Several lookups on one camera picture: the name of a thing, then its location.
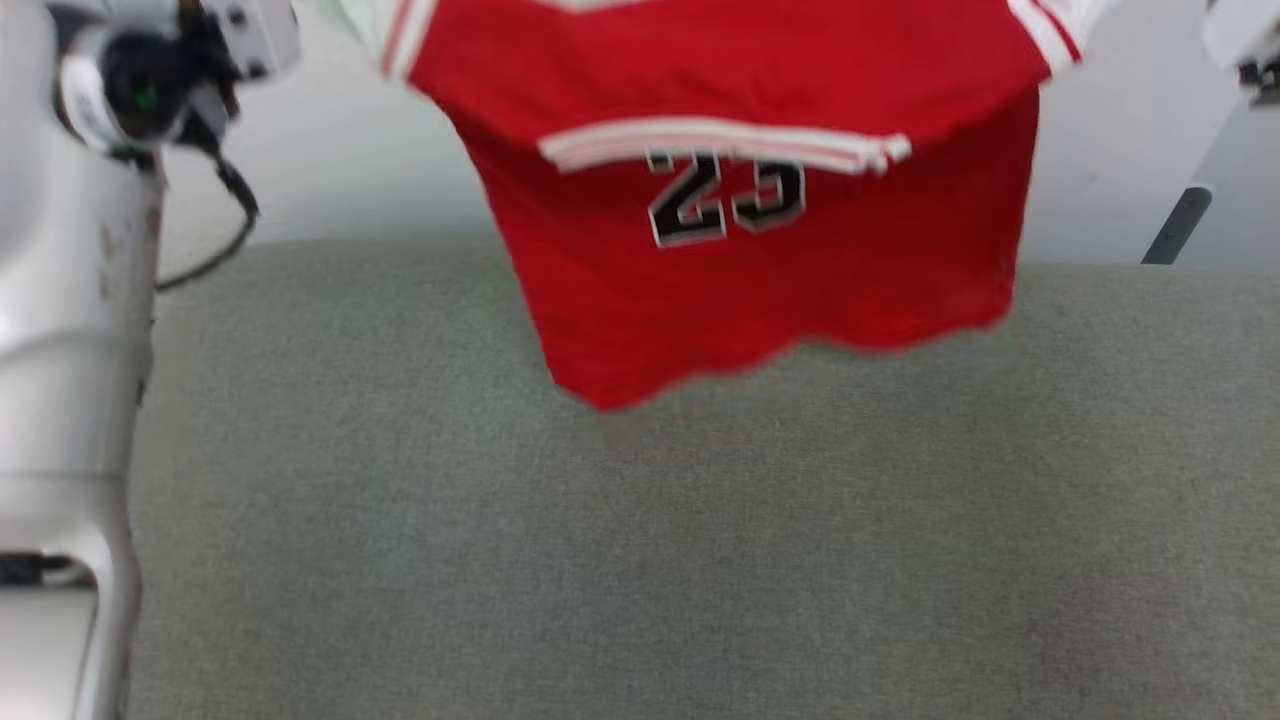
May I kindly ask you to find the red white basketball jersey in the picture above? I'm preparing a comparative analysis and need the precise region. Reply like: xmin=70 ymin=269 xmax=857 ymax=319
xmin=300 ymin=0 xmax=1111 ymax=413

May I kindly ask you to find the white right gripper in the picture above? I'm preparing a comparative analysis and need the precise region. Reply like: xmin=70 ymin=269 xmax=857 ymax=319
xmin=1202 ymin=0 xmax=1280 ymax=107

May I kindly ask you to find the short black looped cable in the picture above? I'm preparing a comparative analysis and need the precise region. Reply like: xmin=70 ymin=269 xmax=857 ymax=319
xmin=155 ymin=150 xmax=261 ymax=293

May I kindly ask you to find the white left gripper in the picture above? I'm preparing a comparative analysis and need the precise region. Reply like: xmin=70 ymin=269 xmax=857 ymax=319
xmin=185 ymin=0 xmax=302 ymax=81

